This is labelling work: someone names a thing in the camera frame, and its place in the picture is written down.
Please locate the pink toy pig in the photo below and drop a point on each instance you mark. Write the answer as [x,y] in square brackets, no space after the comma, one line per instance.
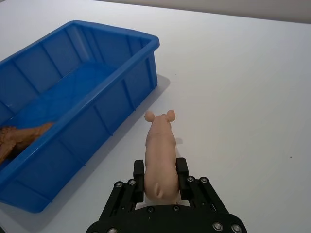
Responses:
[160,157]

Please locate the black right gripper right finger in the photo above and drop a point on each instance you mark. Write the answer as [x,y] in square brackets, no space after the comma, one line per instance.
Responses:
[192,189]

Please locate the blue plastic bin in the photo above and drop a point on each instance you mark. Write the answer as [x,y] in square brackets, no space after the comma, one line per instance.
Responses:
[73,116]

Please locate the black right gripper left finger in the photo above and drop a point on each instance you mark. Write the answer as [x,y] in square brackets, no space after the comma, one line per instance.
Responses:
[136,187]

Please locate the brown toy animal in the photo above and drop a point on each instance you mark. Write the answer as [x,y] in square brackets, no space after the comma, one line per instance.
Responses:
[17,139]

